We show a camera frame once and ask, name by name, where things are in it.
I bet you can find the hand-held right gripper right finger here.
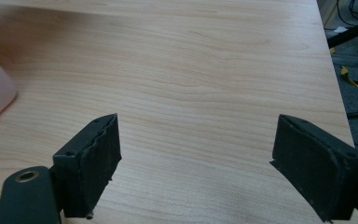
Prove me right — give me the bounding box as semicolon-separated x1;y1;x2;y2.
268;113;358;223

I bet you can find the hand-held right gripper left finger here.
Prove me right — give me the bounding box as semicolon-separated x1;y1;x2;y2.
52;113;123;220

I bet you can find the black metal stand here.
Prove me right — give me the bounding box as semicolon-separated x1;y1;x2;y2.
326;18;358;49

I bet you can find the yellow and black strap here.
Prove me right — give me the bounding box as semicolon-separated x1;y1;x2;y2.
340;65;358;90

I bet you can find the black cable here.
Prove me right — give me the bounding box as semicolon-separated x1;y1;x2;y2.
324;0;358;32

